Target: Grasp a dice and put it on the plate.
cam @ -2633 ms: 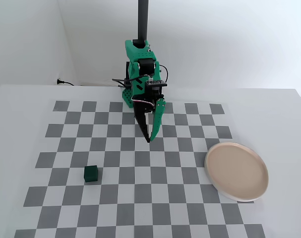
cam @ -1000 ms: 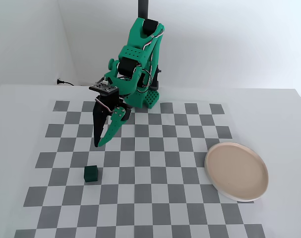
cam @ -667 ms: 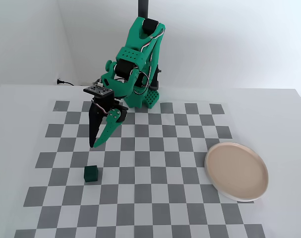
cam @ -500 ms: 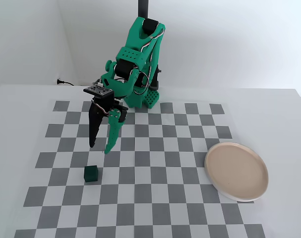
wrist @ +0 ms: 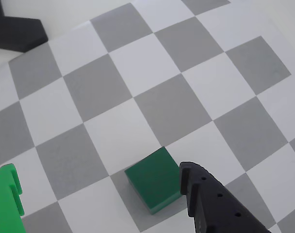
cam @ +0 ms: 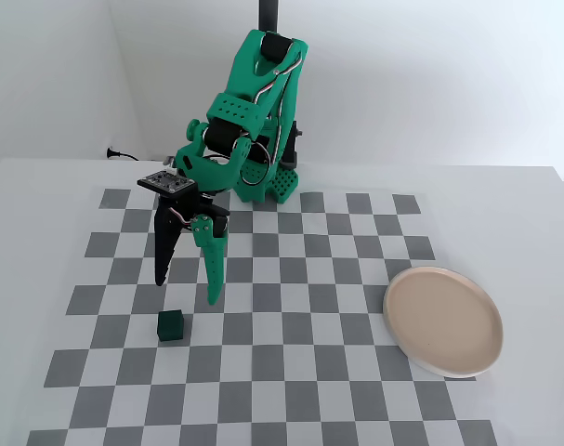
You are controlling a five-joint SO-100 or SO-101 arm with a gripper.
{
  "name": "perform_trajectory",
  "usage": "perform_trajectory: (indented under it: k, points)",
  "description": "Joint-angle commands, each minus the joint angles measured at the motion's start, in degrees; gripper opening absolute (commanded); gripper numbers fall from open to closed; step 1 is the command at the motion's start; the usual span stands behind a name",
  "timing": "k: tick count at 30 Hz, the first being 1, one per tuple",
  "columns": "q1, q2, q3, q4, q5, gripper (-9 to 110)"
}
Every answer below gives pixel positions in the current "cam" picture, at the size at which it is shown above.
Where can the black vertical pole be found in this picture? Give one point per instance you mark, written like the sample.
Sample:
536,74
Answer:
268,14

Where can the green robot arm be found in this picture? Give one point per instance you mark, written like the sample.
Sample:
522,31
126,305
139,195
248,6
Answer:
244,69

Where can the beige round plate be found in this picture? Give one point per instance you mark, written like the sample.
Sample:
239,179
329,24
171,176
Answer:
442,320

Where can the grey white checkered mat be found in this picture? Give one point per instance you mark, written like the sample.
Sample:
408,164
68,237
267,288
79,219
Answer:
281,325

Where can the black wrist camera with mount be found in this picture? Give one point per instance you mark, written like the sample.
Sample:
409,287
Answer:
167,182

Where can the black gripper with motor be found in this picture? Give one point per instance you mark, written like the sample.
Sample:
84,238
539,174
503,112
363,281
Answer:
203,226

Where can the green perforated robot base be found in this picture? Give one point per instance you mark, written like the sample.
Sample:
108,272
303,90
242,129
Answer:
286,186

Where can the dark green dice cube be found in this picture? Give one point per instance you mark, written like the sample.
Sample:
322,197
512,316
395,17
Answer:
171,327

